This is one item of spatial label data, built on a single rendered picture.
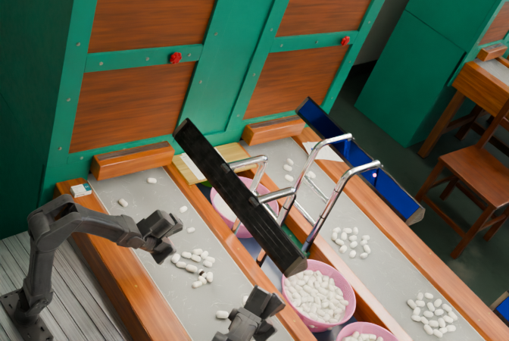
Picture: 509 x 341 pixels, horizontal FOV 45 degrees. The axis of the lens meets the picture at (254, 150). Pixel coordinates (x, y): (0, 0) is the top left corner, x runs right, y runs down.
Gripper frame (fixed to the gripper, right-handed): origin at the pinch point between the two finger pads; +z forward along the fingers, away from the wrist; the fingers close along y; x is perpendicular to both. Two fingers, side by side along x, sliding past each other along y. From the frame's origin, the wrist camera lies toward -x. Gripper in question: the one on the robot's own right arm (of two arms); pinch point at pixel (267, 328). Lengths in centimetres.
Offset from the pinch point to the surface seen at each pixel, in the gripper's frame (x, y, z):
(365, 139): -97, 125, 217
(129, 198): 10, 65, -8
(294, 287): -12.2, 10.2, 18.3
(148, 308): 20.2, 21.4, -22.2
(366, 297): -28.0, -5.4, 31.5
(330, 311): -16.1, -3.3, 21.5
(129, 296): 22.4, 27.5, -24.7
